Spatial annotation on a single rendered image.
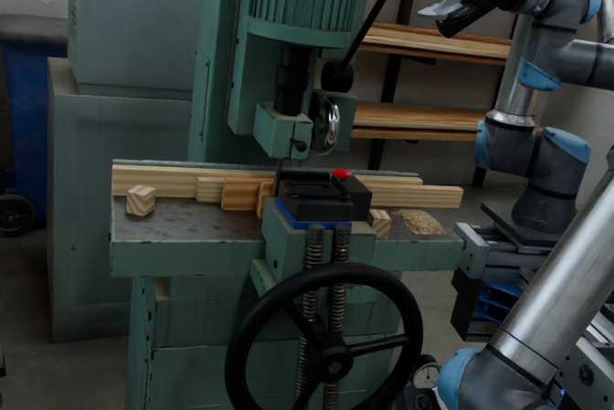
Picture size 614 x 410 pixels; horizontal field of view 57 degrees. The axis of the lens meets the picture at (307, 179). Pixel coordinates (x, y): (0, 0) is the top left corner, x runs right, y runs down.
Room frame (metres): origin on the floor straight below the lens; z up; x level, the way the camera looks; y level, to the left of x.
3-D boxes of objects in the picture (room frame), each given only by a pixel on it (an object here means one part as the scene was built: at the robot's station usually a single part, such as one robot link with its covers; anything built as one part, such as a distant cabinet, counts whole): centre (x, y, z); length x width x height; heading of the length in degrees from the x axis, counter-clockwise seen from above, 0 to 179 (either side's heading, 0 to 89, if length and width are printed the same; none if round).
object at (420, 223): (1.00, -0.22, 0.91); 0.10 x 0.07 x 0.02; 21
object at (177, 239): (0.90, 0.00, 0.87); 0.61 x 0.30 x 0.06; 111
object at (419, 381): (0.89, -0.26, 0.65); 0.06 x 0.04 x 0.08; 111
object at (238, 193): (0.96, 0.02, 0.93); 0.25 x 0.01 x 0.06; 111
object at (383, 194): (1.04, -0.07, 0.92); 0.54 x 0.02 x 0.04; 111
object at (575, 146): (1.36, -0.59, 0.98); 0.13 x 0.12 x 0.14; 75
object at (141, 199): (0.86, 0.26, 0.92); 0.04 x 0.03 x 0.04; 170
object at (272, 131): (1.01, 0.06, 1.03); 0.14 x 0.07 x 0.09; 21
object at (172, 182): (1.01, 0.05, 0.93); 0.60 x 0.02 x 0.05; 111
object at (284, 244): (0.82, -0.03, 0.92); 0.15 x 0.13 x 0.09; 111
